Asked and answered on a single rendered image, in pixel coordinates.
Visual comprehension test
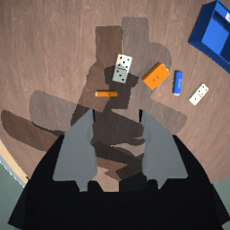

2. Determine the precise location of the blue aa battery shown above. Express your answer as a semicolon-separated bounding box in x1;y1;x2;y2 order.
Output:
173;71;182;96

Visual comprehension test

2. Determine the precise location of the blue rack of three bins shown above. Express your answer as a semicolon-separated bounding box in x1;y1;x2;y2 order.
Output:
188;0;230;74

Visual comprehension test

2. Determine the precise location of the white domino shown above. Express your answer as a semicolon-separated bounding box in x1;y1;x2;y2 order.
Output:
113;55;132;83
188;83;208;105

